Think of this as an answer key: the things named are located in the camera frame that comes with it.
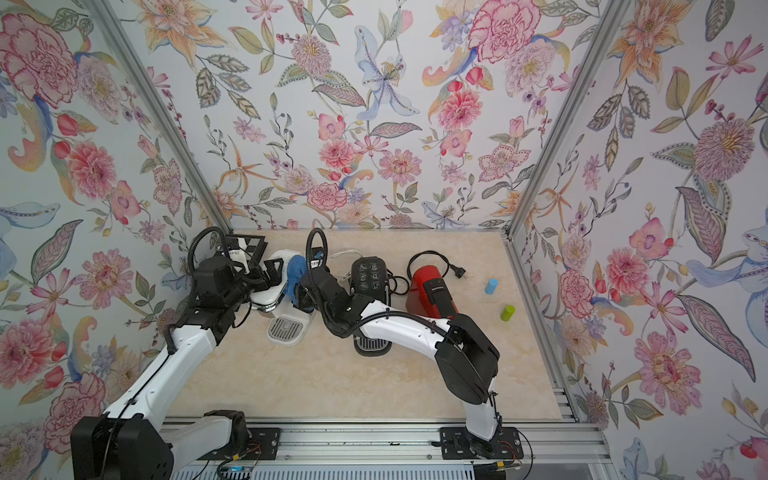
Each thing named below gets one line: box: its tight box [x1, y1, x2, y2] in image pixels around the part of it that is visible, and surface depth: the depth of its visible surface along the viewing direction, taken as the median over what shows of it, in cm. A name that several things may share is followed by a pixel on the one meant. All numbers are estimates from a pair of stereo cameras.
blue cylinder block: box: [485, 278, 499, 295], surface depth 103 cm
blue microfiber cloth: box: [287, 255, 306, 304], surface depth 79 cm
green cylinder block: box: [500, 305, 516, 322], surface depth 96 cm
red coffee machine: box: [406, 265, 458, 320], surface depth 82 cm
